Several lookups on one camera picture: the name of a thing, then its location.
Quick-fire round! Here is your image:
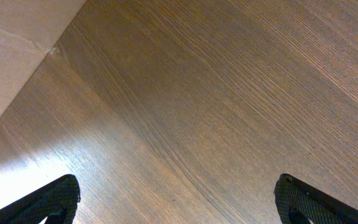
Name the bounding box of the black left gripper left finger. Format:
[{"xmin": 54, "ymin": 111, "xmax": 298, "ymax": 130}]
[{"xmin": 0, "ymin": 174, "xmax": 80, "ymax": 224}]

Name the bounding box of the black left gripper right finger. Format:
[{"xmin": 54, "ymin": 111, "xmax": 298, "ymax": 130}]
[{"xmin": 274, "ymin": 174, "xmax": 358, "ymax": 224}]

